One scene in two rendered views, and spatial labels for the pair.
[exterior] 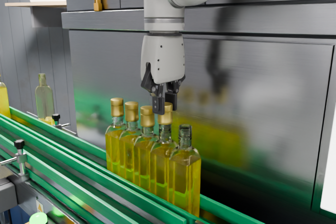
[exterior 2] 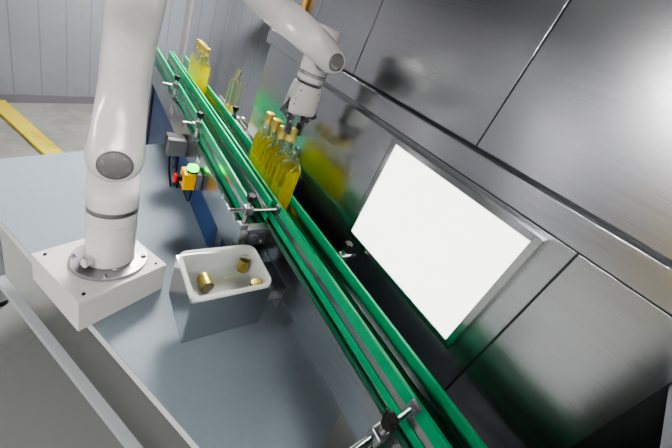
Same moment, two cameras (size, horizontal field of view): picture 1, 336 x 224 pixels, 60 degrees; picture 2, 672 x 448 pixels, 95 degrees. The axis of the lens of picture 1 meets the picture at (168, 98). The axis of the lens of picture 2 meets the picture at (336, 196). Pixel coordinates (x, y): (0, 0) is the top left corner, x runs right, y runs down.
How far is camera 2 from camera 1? 0.44 m
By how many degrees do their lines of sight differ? 11
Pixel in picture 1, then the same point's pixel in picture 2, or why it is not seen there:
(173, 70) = (305, 109)
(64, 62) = not seen: hidden behind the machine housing
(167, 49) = (304, 94)
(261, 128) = (344, 171)
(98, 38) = (286, 62)
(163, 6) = (310, 65)
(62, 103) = not seen: hidden behind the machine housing
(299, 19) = (388, 111)
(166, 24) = (308, 77)
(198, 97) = (322, 136)
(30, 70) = (244, 58)
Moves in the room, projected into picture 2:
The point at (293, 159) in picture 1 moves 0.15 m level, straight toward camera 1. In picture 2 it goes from (351, 197) to (321, 205)
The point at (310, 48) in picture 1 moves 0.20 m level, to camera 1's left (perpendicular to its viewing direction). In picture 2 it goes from (384, 132) to (321, 103)
